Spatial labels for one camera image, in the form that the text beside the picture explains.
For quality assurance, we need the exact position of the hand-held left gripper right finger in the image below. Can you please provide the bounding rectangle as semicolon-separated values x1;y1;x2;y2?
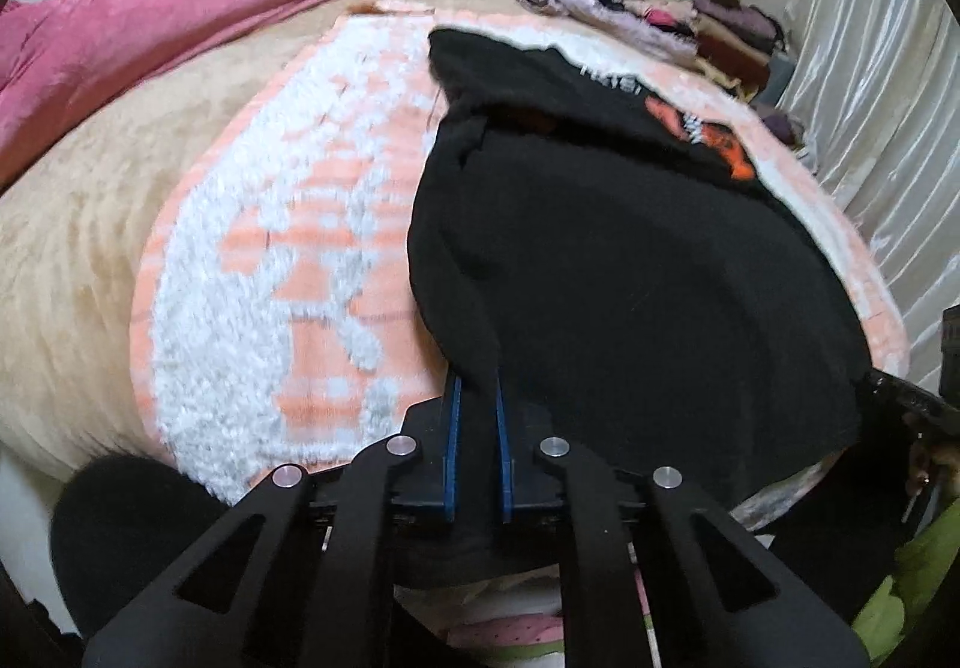
495;374;871;668

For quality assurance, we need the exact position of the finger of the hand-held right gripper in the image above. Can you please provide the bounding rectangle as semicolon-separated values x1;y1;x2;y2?
855;368;960;431

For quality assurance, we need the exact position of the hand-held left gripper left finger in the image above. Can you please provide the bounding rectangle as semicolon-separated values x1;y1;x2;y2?
82;372;461;668

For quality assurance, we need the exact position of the black t-shirt with orange print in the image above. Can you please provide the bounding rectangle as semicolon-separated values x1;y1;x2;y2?
405;27;865;586

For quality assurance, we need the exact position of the stack of folded clothes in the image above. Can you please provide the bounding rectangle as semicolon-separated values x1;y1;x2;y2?
606;0;787;101

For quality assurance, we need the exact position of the person's right hand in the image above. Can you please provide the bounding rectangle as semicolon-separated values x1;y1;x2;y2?
904;413;960;513

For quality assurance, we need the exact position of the green cloth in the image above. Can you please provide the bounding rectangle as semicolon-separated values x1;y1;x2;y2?
851;494;960;648

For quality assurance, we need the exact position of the pink dotted cloth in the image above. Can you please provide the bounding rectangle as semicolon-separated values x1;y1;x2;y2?
442;610;572;668

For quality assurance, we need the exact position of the shiny white curtain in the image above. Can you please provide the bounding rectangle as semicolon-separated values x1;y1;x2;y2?
772;0;960;408

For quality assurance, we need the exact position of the peach and white checkered blanket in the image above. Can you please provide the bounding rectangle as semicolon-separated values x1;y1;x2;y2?
127;0;912;535

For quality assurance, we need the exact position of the beige fleece bed sheet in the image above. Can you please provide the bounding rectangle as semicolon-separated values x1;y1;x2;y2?
0;0;526;482

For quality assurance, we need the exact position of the pink quilt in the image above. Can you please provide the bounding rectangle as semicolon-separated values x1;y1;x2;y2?
0;0;422;191

